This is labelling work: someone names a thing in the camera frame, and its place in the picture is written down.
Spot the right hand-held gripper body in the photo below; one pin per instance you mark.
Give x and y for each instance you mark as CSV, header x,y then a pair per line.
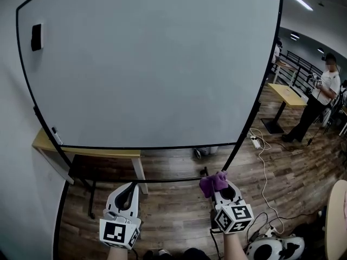
x,y
234,218

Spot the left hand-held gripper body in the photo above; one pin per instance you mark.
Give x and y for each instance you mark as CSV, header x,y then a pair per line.
x,y
114,231

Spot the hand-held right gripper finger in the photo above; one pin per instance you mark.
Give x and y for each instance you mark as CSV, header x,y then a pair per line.
x,y
238,198
217,202

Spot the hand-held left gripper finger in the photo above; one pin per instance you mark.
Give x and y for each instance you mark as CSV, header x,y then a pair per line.
x,y
112,200
134,202

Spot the purple cloth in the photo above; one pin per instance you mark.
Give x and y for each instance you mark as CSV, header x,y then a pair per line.
x,y
210,185

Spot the whiteboard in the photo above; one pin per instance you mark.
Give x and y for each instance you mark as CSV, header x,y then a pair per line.
x,y
149,64

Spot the person's right forearm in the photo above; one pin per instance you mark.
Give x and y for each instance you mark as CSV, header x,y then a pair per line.
x,y
234,248

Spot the person's left forearm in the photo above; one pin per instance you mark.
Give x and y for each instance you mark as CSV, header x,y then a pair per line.
x,y
118,254

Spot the black whiteboard eraser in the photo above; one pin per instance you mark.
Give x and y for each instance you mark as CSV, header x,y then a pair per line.
x,y
36,38

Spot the white rounded device black spots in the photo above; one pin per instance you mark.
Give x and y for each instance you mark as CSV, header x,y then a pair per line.
x,y
271,242
299,244

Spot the white and gray floor device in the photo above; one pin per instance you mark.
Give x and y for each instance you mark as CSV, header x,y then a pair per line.
x,y
206,151

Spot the person's legs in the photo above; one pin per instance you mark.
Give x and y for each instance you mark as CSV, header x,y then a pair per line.
x,y
195,254

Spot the white power strip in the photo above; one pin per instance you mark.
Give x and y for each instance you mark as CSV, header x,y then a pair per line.
x,y
256,142

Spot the white marker pen black cap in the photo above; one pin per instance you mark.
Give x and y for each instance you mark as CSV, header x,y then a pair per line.
x,y
57,137

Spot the wooden desk with white legs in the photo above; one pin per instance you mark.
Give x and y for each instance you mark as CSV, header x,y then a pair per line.
x,y
42,142

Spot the round beige table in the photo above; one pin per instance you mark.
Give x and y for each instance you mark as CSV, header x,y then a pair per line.
x,y
339,213

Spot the wooden table with white legs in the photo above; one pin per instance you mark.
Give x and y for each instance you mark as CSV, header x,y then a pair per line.
x,y
284,64

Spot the black metal railing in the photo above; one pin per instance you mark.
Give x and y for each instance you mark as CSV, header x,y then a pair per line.
x,y
298,59

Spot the small ceiling light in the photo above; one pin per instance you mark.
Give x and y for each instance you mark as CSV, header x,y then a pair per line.
x,y
295,35

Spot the small wooden table black pedestal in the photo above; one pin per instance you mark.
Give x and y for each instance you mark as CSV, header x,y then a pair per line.
x,y
287,95

